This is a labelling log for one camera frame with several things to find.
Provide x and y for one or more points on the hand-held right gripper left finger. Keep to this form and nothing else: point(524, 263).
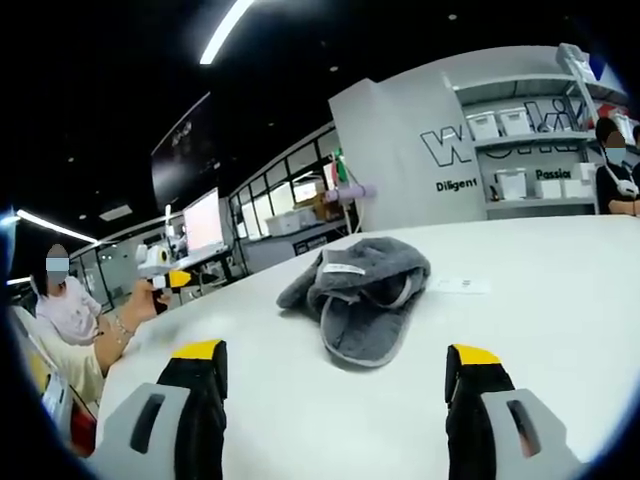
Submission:
point(150, 415)

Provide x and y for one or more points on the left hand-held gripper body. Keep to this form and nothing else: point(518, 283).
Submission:
point(150, 260)

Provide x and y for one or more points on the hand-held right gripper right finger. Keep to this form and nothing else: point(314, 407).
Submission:
point(505, 415)

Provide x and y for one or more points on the grey towel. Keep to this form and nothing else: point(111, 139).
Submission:
point(367, 295)

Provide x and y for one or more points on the person's left hand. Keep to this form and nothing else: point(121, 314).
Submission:
point(142, 302)

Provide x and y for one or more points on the bright computer monitor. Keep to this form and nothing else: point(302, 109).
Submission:
point(202, 222)

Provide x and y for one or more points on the red object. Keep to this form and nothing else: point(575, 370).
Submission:
point(82, 430)

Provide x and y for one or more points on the white table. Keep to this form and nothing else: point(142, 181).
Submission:
point(500, 320)

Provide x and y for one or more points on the ceiling light strip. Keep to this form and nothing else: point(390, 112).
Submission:
point(225, 31)
point(55, 227)

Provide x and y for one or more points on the translucent storage bin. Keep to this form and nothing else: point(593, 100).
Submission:
point(282, 223)

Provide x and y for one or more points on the white paper label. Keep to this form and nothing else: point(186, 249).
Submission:
point(462, 285)

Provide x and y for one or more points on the purple rolled mat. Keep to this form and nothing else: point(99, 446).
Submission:
point(350, 193)

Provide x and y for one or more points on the white storage box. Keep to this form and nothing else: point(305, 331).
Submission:
point(511, 185)
point(548, 189)
point(483, 126)
point(577, 187)
point(515, 122)

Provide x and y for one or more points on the white metal shelf unit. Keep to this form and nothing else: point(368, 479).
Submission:
point(545, 137)

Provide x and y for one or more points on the large black wall screen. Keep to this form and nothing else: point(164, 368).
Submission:
point(182, 150)

